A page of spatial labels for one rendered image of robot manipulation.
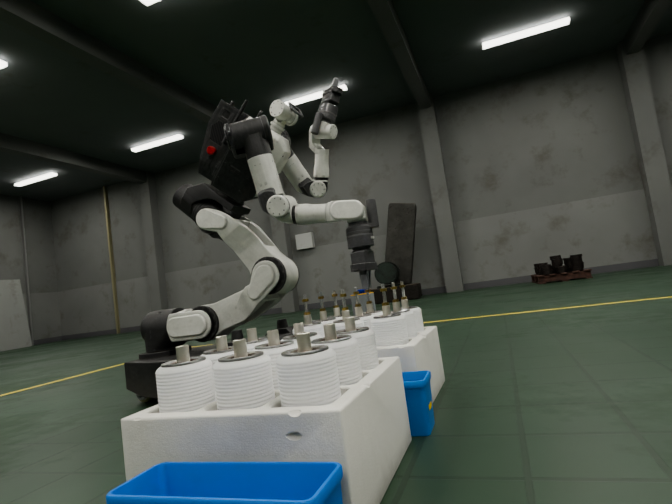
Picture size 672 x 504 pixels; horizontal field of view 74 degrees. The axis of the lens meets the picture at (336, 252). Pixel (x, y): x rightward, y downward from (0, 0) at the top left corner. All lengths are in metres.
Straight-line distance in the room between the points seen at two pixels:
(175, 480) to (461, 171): 8.48
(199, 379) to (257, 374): 0.12
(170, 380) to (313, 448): 0.28
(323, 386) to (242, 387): 0.13
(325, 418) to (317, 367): 0.08
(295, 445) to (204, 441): 0.15
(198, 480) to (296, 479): 0.16
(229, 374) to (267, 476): 0.16
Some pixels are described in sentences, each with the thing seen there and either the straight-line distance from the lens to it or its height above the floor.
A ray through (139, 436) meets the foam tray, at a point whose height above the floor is 0.15.
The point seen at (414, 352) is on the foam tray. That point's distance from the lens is 1.15.
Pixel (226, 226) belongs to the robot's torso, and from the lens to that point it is 1.77.
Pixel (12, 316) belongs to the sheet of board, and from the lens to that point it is 12.91.
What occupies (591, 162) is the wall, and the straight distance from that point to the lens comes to 9.07.
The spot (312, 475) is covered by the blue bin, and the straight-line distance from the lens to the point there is 0.66.
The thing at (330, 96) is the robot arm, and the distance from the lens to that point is 2.12.
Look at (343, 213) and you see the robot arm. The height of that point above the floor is 0.58.
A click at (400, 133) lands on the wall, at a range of 9.33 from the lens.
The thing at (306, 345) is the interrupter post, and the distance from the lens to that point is 0.72.
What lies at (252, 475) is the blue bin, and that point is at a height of 0.10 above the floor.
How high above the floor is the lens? 0.34
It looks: 5 degrees up
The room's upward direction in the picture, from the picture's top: 8 degrees counter-clockwise
